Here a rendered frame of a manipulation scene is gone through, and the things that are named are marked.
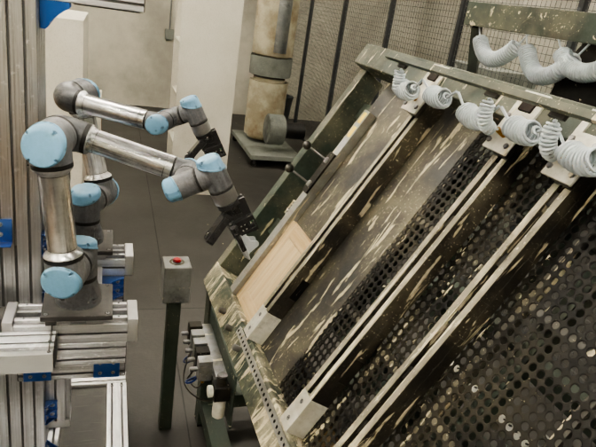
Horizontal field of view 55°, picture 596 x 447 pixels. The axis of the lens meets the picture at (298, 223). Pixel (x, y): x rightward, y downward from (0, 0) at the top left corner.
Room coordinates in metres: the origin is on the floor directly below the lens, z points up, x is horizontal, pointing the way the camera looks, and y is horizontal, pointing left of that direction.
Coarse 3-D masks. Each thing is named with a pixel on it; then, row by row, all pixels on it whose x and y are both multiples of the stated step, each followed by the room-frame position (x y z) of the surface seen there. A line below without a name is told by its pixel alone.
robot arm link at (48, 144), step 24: (48, 120) 1.57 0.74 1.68; (24, 144) 1.49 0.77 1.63; (48, 144) 1.49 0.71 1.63; (72, 144) 1.58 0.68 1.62; (48, 168) 1.50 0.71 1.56; (72, 168) 1.56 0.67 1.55; (48, 192) 1.51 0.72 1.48; (48, 216) 1.52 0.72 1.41; (72, 216) 1.56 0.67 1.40; (48, 240) 1.52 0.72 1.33; (72, 240) 1.54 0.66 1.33; (48, 264) 1.51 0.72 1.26; (72, 264) 1.52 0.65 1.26; (48, 288) 1.49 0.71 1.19; (72, 288) 1.50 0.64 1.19
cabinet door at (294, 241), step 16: (288, 240) 2.16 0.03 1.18; (304, 240) 2.07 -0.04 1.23; (272, 256) 2.16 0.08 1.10; (288, 256) 2.08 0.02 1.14; (256, 272) 2.16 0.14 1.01; (272, 272) 2.08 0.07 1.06; (256, 288) 2.09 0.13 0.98; (272, 288) 2.00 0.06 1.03; (240, 304) 2.08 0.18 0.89; (256, 304) 2.01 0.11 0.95
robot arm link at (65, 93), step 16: (64, 96) 2.14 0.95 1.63; (80, 96) 2.14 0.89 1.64; (80, 112) 2.14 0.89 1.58; (96, 112) 2.13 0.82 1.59; (112, 112) 2.12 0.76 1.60; (128, 112) 2.12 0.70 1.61; (144, 112) 2.13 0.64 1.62; (160, 112) 2.18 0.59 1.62; (144, 128) 2.12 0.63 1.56; (160, 128) 2.08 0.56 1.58
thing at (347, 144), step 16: (368, 112) 2.34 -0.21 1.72; (352, 144) 2.31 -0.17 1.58; (336, 160) 2.29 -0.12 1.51; (320, 176) 2.27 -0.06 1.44; (304, 192) 2.28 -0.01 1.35; (304, 208) 2.25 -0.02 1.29; (288, 224) 2.23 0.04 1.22; (272, 240) 2.21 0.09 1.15; (256, 256) 2.21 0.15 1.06; (240, 288) 2.17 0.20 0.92
